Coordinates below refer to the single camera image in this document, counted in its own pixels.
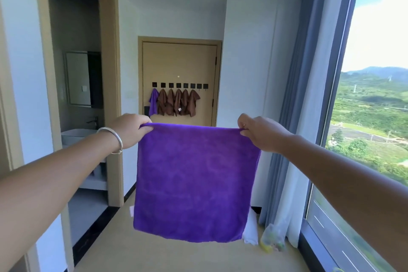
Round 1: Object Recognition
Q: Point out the beige bathroom door frame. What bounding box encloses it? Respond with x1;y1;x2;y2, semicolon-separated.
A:
33;0;125;272

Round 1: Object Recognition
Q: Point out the person's right forearm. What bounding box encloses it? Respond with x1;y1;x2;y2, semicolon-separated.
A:
280;134;408;272

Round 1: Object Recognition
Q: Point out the beige door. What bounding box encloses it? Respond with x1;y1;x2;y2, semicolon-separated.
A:
138;36;223;128
142;41;218;128

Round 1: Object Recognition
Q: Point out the black framed mirror cabinet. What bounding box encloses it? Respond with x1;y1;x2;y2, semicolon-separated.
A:
63;51;104;109

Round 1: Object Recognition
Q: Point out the blue grey curtain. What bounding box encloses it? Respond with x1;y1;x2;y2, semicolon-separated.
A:
258;0;331;228

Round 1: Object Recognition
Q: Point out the white sheer curtain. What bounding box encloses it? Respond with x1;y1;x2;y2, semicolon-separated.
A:
277;0;351;249

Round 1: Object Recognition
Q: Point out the person's left forearm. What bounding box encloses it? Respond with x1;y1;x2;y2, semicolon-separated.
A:
0;131;123;272

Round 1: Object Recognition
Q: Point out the white sink basin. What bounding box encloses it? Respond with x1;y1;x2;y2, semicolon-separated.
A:
61;128;98;147

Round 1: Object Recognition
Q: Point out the person's right hand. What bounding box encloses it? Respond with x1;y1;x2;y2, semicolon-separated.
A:
237;113;294;154

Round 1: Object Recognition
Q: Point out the row of black hooks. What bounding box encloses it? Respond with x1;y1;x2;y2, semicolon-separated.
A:
152;82;210;92

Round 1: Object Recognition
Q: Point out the clear bag of yellow items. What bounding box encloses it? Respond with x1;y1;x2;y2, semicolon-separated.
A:
260;223;287;253

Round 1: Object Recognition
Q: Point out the purple towel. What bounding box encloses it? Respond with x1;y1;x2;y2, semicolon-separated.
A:
149;88;159;117
129;122;262;244

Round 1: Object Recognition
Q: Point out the silver bracelet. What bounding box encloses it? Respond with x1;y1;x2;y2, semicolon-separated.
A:
96;127;124;155

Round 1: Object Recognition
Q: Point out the white cloth pile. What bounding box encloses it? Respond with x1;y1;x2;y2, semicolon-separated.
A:
242;210;259;246

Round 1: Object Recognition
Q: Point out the dark framed window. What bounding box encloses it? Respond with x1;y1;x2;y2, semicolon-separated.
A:
299;0;408;272

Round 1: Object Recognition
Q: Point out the person's left hand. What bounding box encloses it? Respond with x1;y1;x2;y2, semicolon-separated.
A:
108;113;153;151

